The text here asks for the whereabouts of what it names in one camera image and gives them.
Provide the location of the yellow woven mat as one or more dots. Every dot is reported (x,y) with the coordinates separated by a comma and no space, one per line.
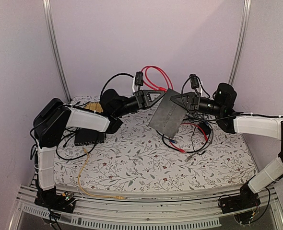
(94,106)

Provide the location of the aluminium frame post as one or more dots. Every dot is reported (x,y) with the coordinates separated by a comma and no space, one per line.
(55,49)
(240,41)

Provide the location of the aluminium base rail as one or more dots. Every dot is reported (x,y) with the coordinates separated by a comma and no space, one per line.
(179,210)

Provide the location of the black network switch box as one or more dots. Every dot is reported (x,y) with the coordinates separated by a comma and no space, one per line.
(168,115)

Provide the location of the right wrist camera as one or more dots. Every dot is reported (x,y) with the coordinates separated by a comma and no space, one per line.
(225,97)

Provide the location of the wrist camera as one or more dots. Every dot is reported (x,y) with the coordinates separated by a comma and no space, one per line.
(225,97)
(137,81)

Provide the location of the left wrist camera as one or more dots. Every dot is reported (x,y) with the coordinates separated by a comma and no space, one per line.
(137,81)

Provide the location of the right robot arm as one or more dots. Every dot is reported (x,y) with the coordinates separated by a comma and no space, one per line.
(233,122)

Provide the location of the left aluminium frame post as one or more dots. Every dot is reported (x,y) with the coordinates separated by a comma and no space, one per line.
(55,49)

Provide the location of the right aluminium frame post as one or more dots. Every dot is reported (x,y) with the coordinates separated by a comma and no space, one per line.
(240,41)

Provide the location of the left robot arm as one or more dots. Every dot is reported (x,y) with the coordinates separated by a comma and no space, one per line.
(50,124)

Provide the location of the black power adapter brick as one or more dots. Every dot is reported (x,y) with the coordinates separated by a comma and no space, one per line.
(204,128)

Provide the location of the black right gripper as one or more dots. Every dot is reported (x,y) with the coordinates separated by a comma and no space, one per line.
(194,100)

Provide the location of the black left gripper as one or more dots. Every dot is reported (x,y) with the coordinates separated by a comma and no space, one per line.
(144,98)

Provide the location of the floral patterned table cloth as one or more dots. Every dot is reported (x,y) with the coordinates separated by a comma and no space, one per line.
(134,159)

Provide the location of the black ethernet cable teal boot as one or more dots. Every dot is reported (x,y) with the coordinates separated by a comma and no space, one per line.
(188,139)

